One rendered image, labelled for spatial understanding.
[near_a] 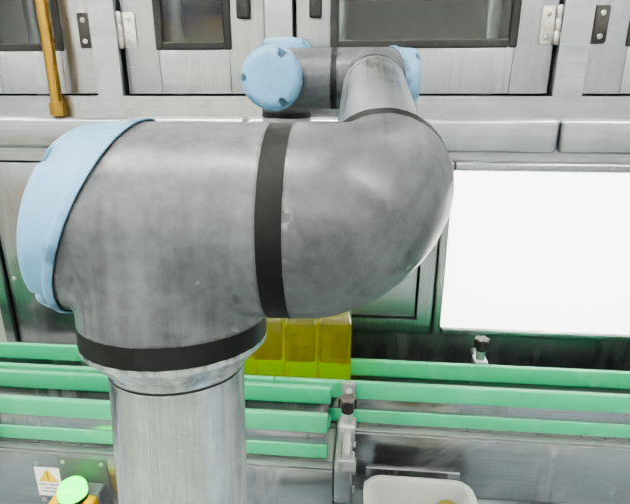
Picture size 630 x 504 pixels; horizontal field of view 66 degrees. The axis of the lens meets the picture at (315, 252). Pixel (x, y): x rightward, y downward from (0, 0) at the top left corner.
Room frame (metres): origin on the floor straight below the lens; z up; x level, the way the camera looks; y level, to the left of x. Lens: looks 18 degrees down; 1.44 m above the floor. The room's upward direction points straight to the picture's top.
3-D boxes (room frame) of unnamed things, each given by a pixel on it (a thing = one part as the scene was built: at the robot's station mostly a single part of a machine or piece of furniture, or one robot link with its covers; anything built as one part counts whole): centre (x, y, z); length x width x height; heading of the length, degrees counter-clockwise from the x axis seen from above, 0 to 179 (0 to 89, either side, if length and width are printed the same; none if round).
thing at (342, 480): (0.66, -0.05, 0.85); 0.09 x 0.04 x 0.07; 175
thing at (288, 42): (0.77, 0.04, 1.46); 0.09 x 0.08 x 0.11; 175
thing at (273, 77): (0.67, 0.03, 1.45); 0.11 x 0.11 x 0.08; 85
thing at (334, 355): (0.77, -0.04, 0.99); 0.06 x 0.06 x 0.21; 85
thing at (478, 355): (0.82, -0.31, 0.94); 0.07 x 0.04 x 0.13; 175
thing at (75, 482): (0.62, 0.38, 0.84); 0.04 x 0.04 x 0.03
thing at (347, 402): (0.64, -0.05, 0.95); 0.17 x 0.03 x 0.12; 175
